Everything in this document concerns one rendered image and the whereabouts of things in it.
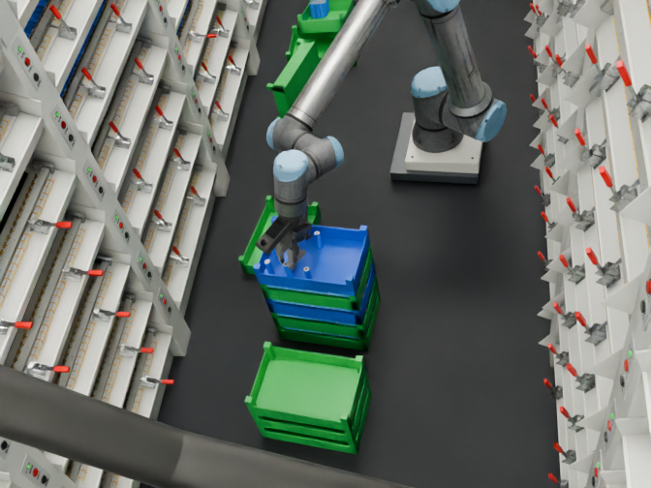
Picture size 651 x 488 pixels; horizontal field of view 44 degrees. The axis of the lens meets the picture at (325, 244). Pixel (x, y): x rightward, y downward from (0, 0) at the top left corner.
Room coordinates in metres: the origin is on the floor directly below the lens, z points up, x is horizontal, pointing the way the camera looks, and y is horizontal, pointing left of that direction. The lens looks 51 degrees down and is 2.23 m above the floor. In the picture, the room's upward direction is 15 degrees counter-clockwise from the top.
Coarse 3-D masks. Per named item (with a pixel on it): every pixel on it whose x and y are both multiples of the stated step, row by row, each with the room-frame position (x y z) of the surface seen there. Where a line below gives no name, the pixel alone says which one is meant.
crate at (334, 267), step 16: (304, 240) 1.56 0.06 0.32; (336, 240) 1.52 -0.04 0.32; (352, 240) 1.51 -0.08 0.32; (368, 240) 1.48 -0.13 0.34; (272, 256) 1.53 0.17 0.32; (304, 256) 1.50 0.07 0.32; (320, 256) 1.48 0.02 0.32; (336, 256) 1.47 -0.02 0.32; (352, 256) 1.45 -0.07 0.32; (256, 272) 1.44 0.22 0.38; (320, 272) 1.42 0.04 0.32; (336, 272) 1.41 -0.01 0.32; (352, 272) 1.39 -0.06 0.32; (304, 288) 1.38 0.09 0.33; (320, 288) 1.36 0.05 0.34; (336, 288) 1.33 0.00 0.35; (352, 288) 1.31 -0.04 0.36
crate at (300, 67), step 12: (300, 48) 2.64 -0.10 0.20; (312, 48) 2.63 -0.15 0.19; (300, 60) 2.56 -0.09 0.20; (312, 60) 2.62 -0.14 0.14; (288, 72) 2.51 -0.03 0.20; (300, 72) 2.53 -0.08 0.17; (312, 72) 2.60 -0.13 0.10; (276, 84) 2.46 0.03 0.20; (288, 84) 2.45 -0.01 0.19; (300, 84) 2.52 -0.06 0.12; (276, 96) 2.44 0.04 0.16; (288, 96) 2.43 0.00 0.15; (288, 108) 2.42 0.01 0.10
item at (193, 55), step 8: (208, 0) 2.61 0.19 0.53; (216, 0) 2.62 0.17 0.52; (200, 8) 2.57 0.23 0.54; (208, 8) 2.57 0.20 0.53; (184, 16) 2.51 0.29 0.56; (200, 16) 2.52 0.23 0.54; (208, 16) 2.52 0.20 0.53; (184, 24) 2.47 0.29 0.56; (200, 24) 2.48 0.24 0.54; (208, 24) 2.49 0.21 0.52; (200, 32) 2.44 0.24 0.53; (192, 48) 2.35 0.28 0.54; (200, 48) 2.35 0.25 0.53; (192, 56) 2.31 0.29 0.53; (192, 64) 2.22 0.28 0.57; (192, 72) 2.22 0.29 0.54
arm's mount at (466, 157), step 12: (468, 144) 1.97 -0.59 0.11; (480, 144) 1.96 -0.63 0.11; (408, 156) 2.00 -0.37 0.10; (420, 156) 1.98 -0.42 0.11; (432, 156) 1.96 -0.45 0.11; (444, 156) 1.95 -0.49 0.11; (456, 156) 1.93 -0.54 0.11; (468, 156) 1.92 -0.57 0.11; (480, 156) 1.94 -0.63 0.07; (408, 168) 1.97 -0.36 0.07; (420, 168) 1.95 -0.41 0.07; (432, 168) 1.94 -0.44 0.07; (444, 168) 1.92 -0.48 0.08; (456, 168) 1.90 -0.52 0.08; (468, 168) 1.88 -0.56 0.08
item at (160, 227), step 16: (176, 128) 2.13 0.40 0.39; (192, 128) 2.14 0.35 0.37; (176, 144) 2.08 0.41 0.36; (192, 144) 2.09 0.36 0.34; (176, 160) 2.01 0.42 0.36; (192, 160) 2.02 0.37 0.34; (176, 176) 1.94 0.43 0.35; (160, 192) 1.87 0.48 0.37; (176, 192) 1.88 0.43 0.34; (160, 208) 1.80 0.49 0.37; (176, 208) 1.81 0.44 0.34; (160, 224) 1.73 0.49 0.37; (144, 240) 1.68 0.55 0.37; (160, 240) 1.69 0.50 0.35; (160, 256) 1.63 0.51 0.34; (160, 272) 1.55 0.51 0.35
